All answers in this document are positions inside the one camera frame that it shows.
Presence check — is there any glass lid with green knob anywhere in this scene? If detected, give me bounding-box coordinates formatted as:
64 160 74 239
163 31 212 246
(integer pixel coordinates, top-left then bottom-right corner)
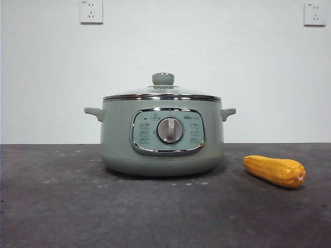
102 72 222 102

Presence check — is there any pale green electric cooking pot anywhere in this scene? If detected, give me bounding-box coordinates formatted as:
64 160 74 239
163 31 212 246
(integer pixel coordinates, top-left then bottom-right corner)
84 99 236 178

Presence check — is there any white wall socket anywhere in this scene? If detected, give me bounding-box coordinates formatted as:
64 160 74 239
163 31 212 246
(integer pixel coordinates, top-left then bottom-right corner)
80 0 103 25
303 2 326 27

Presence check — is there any yellow corn cob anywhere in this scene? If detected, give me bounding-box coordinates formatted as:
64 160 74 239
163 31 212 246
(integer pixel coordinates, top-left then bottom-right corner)
243 155 307 189

